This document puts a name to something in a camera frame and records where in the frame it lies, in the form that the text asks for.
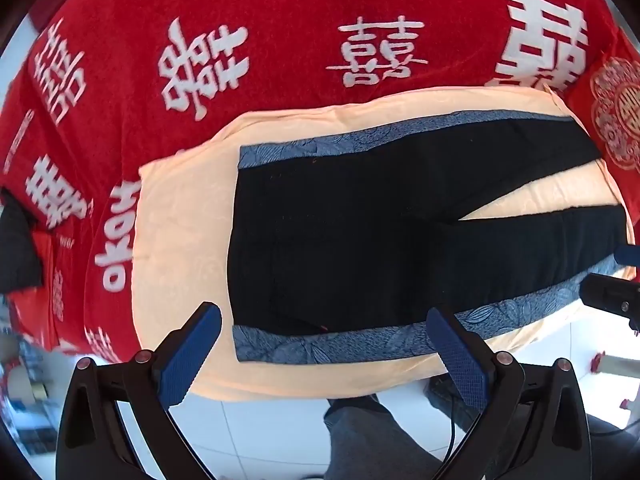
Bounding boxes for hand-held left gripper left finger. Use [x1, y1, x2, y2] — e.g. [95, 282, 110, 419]
[55, 301, 222, 480]

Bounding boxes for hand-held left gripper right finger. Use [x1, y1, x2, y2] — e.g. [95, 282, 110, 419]
[426, 306, 592, 480]

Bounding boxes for black pants with blue trim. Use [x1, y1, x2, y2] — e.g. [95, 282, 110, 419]
[226, 111, 632, 365]

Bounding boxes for person's grey trouser leg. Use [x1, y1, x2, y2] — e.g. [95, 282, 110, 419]
[425, 374, 482, 433]
[322, 394, 453, 480]

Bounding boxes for peach blanket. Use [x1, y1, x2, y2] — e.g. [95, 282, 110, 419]
[131, 85, 638, 402]

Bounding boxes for red cushion with gold print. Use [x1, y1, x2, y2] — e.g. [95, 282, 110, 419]
[567, 27, 640, 196]

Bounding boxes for black cloth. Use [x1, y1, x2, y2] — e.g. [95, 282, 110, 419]
[0, 190, 43, 293]

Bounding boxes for red printed blanket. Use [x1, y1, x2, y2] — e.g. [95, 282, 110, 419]
[0, 0, 632, 367]

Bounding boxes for black cable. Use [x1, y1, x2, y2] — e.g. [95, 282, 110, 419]
[446, 395, 460, 467]

